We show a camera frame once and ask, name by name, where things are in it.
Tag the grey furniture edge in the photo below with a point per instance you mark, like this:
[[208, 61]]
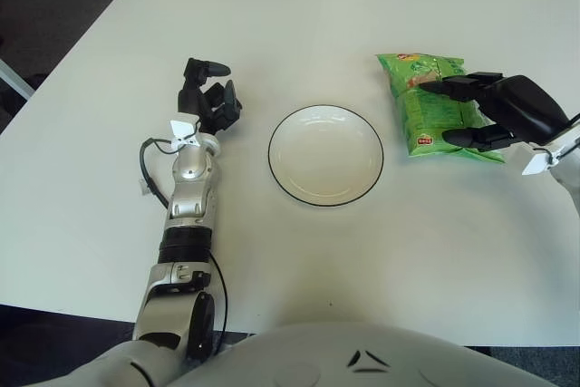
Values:
[[13, 81]]

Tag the white right wrist connector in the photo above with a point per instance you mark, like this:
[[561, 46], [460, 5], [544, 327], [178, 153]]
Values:
[[534, 165]]

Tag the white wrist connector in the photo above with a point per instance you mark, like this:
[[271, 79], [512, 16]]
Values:
[[534, 165], [181, 129]]

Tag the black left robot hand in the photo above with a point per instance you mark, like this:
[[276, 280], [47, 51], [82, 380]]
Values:
[[190, 98]]

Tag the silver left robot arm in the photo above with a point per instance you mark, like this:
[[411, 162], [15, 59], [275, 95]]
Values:
[[190, 169]]

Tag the white plate with black rim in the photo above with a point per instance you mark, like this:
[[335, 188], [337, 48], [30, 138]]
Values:
[[326, 156]]

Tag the green snack bag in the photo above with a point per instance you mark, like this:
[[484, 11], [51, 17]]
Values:
[[421, 110]]

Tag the grey robot torso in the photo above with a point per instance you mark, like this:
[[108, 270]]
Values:
[[290, 360]]

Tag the white left wrist connector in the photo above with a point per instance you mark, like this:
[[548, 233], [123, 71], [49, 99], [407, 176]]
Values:
[[181, 129]]

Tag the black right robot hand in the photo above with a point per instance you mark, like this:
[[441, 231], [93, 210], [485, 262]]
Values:
[[521, 106]]

